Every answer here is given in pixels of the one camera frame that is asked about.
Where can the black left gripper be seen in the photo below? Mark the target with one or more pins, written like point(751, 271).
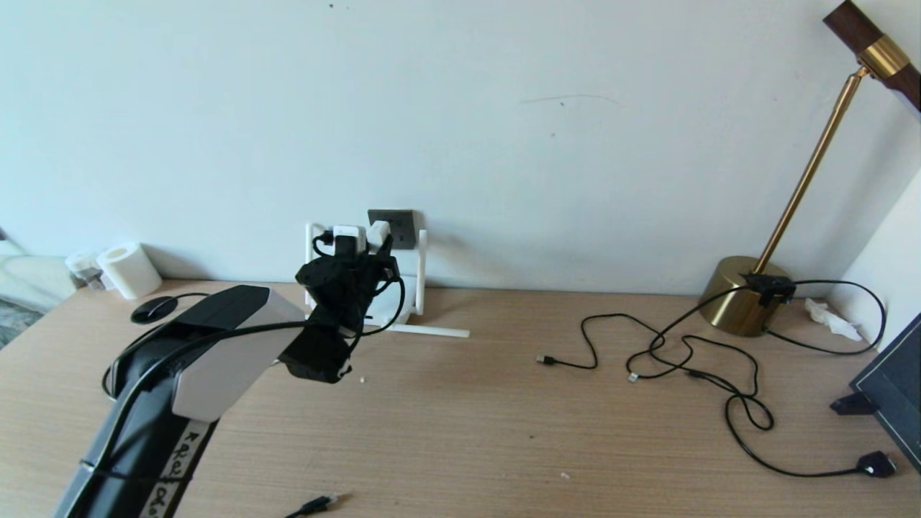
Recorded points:
point(345, 291)

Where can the pale background furniture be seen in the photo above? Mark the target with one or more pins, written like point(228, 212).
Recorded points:
point(32, 282)

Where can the white router with antennas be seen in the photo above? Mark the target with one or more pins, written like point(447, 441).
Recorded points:
point(421, 280)

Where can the black round desk grommet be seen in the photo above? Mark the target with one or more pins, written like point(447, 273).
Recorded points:
point(153, 309)

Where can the white paper roll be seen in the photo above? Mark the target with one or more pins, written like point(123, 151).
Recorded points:
point(131, 272)

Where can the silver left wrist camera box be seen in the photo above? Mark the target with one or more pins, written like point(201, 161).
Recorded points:
point(349, 233)

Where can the white power adapter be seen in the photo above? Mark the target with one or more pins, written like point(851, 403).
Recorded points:
point(378, 232)

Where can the crumpled white tissue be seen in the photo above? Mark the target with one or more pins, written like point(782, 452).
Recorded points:
point(833, 320)

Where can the brass desk lamp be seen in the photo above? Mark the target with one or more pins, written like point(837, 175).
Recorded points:
point(737, 302)

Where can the grey wall power socket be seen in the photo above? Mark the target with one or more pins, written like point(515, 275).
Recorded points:
point(403, 230)

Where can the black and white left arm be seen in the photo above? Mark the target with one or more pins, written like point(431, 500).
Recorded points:
point(230, 360)

